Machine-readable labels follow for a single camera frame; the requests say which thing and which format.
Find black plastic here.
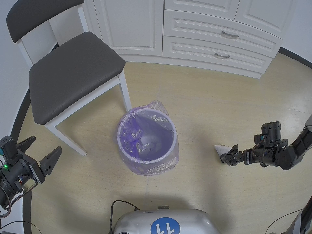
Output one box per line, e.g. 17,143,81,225
220,144,244,167

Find white chair grey cushions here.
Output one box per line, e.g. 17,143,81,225
6,0,135,157

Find white wardrobe with drawers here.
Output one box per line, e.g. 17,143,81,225
82,0,300,80

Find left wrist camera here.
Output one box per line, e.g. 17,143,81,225
0,136,17,164

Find white trash bin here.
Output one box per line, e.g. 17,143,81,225
117,108,177,164

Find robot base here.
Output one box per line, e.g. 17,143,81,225
114,205,221,234

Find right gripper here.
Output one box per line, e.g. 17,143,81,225
242,145,270,166

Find purple plastic bag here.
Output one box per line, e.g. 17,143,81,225
115,100,180,177

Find black cable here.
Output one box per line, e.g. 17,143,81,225
109,200,140,234

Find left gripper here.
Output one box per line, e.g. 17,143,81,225
0,136,63,197

